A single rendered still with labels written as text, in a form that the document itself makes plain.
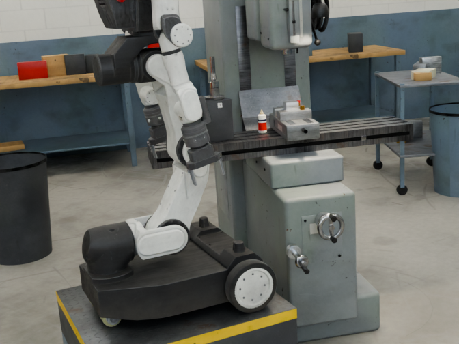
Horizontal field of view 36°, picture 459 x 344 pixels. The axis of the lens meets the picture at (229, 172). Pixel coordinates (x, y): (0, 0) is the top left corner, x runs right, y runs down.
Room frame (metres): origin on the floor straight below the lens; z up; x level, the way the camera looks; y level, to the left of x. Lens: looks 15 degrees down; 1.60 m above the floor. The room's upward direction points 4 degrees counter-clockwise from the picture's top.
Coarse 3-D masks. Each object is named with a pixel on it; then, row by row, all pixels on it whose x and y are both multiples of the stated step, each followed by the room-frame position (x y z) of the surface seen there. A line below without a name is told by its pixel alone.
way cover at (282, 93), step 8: (272, 88) 3.60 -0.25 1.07; (280, 88) 3.60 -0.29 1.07; (288, 88) 3.61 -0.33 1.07; (296, 88) 3.62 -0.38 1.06; (240, 96) 3.55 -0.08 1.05; (248, 96) 3.56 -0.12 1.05; (256, 96) 3.56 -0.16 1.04; (264, 96) 3.57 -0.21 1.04; (272, 96) 3.58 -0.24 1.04; (280, 96) 3.58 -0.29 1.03; (288, 96) 3.59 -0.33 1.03; (296, 96) 3.59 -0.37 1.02; (240, 104) 3.53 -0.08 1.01; (248, 104) 3.54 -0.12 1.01; (256, 104) 3.54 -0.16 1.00; (264, 104) 3.55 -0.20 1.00; (272, 104) 3.55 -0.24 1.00; (280, 104) 3.56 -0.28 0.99; (248, 112) 3.52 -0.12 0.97; (256, 112) 3.52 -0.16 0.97; (264, 112) 3.53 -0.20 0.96; (272, 112) 3.54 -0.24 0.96; (248, 120) 3.49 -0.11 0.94; (256, 120) 3.50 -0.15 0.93; (248, 128) 3.45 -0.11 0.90; (256, 128) 3.46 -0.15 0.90
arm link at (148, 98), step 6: (144, 90) 2.80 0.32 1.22; (150, 90) 2.76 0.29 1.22; (144, 96) 2.77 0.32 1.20; (150, 96) 2.76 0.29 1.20; (144, 102) 2.80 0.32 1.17; (150, 102) 2.76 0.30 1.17; (156, 102) 2.77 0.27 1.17; (144, 108) 2.83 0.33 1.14; (150, 108) 2.80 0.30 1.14; (156, 108) 2.79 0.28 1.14; (144, 114) 2.82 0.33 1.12; (150, 114) 2.79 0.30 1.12; (156, 114) 2.79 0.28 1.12
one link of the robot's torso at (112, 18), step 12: (96, 0) 2.58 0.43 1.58; (108, 0) 2.44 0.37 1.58; (120, 0) 2.43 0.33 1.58; (132, 0) 2.47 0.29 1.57; (144, 0) 2.47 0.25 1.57; (108, 12) 2.50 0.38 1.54; (120, 12) 2.45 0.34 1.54; (132, 12) 2.47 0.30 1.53; (144, 12) 2.48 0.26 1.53; (108, 24) 2.55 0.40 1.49; (120, 24) 2.47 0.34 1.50; (132, 24) 2.49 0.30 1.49; (144, 24) 2.49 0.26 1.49
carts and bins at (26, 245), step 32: (416, 64) 5.43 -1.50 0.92; (416, 128) 5.55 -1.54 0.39; (448, 128) 4.88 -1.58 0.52; (0, 160) 4.48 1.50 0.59; (32, 160) 4.49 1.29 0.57; (448, 160) 4.89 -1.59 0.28; (0, 192) 4.06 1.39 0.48; (32, 192) 4.14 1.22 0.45; (448, 192) 4.90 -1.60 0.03; (0, 224) 4.08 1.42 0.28; (32, 224) 4.13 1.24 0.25; (0, 256) 4.11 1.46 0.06; (32, 256) 4.13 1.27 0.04
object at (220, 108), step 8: (208, 96) 3.17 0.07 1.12; (224, 96) 3.18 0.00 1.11; (208, 104) 3.10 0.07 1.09; (216, 104) 3.12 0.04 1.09; (224, 104) 3.13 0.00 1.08; (216, 112) 3.11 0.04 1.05; (224, 112) 3.13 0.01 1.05; (216, 120) 3.11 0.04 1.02; (224, 120) 3.13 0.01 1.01; (232, 120) 3.14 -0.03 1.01; (208, 128) 3.10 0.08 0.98; (216, 128) 3.11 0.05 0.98; (224, 128) 3.13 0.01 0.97; (232, 128) 3.14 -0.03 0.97; (216, 136) 3.11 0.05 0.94; (224, 136) 3.13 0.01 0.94; (232, 136) 3.14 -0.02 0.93
